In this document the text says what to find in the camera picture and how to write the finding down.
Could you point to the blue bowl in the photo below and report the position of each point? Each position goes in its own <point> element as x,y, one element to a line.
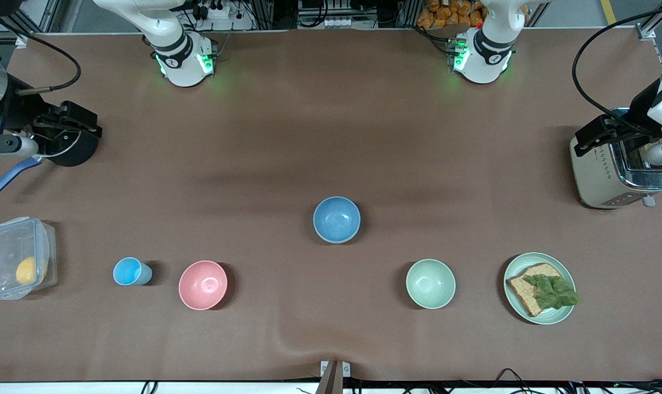
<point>336,220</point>

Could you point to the white power strip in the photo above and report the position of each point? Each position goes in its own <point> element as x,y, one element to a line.
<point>221,11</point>

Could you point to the green lettuce leaf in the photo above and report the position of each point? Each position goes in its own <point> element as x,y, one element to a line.
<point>552,293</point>

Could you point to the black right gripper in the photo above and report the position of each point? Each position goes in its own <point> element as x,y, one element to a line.
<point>19,111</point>

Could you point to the pink bowl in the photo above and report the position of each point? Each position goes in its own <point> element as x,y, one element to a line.
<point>202,284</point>

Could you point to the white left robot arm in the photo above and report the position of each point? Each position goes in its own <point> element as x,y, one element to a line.
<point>489,54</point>

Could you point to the glass lid with blue knob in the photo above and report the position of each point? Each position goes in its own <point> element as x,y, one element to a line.
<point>63,149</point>

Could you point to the metal table edge bracket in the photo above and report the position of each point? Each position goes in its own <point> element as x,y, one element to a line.
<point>335,377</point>

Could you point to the brown bread slice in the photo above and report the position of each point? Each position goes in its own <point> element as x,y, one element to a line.
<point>520,290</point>

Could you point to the orange snack packets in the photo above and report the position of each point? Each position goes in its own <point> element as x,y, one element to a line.
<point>435,13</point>

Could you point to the light blue cup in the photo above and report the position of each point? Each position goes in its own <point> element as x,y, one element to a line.
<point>127,271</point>

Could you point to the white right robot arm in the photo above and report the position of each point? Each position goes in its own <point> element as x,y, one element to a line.
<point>178,54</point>

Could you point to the pale mint green bowl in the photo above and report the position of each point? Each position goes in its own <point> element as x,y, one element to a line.
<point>430,283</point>

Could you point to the yellow lemon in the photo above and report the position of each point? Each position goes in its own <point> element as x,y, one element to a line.
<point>26,270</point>

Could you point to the silver toaster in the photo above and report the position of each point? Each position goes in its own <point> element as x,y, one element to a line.
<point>599,180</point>

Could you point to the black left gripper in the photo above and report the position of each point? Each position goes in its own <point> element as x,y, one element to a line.
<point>639,108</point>

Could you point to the clear plastic lidded container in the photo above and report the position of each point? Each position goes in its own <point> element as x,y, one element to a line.
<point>3,246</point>

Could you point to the green plate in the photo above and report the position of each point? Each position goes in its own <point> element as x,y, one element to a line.
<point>565,269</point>

